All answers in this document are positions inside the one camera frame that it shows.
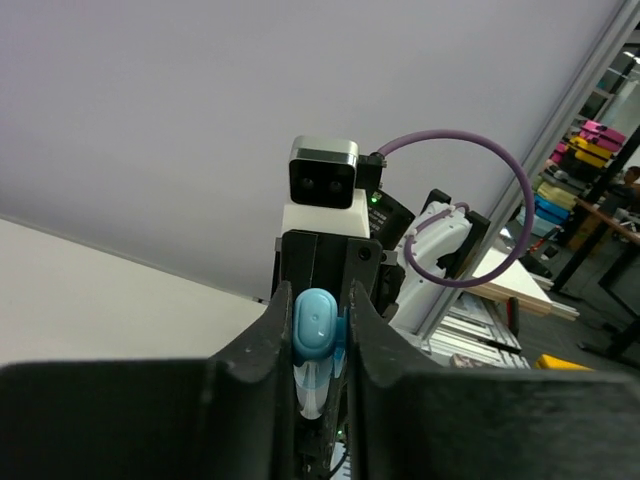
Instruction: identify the right aluminium frame post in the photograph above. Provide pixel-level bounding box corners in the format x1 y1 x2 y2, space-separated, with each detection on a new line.
414 1 639 341

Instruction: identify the light blue highlighter body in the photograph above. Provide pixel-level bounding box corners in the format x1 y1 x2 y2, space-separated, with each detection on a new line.
293 348 346 420

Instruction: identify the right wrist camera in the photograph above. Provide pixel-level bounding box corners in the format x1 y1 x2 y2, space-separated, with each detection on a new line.
281 136 370 238

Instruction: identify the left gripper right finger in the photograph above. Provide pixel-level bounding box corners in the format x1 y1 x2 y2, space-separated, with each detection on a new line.
347 283 639 479

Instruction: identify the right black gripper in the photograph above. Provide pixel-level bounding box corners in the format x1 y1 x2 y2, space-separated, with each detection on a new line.
272 230 405 320

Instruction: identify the light blue highlighter cap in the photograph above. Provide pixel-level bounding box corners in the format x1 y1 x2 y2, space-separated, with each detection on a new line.
292 288 347 366

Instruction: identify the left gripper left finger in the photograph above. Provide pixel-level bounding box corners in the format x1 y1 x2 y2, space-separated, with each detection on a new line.
1 283 295 479

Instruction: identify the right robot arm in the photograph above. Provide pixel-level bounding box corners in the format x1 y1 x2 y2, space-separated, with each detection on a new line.
272 189 489 333

